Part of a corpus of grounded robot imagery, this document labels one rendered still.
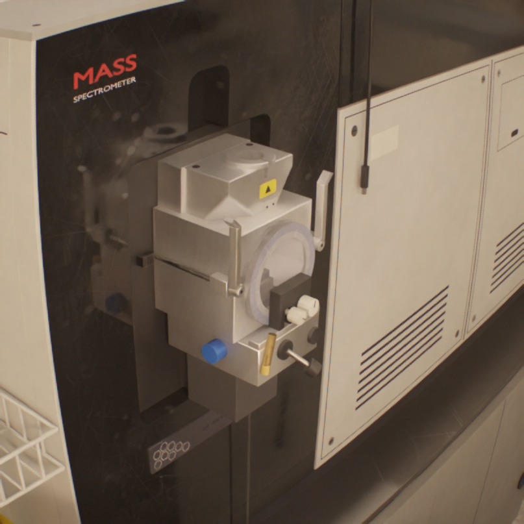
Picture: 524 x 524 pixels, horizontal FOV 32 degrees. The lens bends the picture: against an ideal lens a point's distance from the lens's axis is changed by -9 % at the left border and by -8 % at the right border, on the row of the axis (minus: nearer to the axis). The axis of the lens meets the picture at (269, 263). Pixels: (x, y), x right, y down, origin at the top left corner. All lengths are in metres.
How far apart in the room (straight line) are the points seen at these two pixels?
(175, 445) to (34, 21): 0.46
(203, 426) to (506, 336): 0.83
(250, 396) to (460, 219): 0.55
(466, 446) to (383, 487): 0.25
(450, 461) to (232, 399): 0.66
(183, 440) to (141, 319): 0.15
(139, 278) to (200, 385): 0.13
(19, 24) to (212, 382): 0.39
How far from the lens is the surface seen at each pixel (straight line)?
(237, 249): 0.75
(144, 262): 0.81
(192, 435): 0.95
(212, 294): 0.80
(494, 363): 1.59
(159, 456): 0.92
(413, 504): 1.41
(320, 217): 0.84
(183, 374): 0.92
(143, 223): 0.81
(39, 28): 0.67
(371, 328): 1.19
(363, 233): 1.10
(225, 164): 0.79
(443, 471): 1.46
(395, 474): 1.33
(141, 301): 0.84
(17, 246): 0.74
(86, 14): 0.70
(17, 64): 0.68
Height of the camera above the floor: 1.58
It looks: 27 degrees down
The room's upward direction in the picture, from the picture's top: 2 degrees clockwise
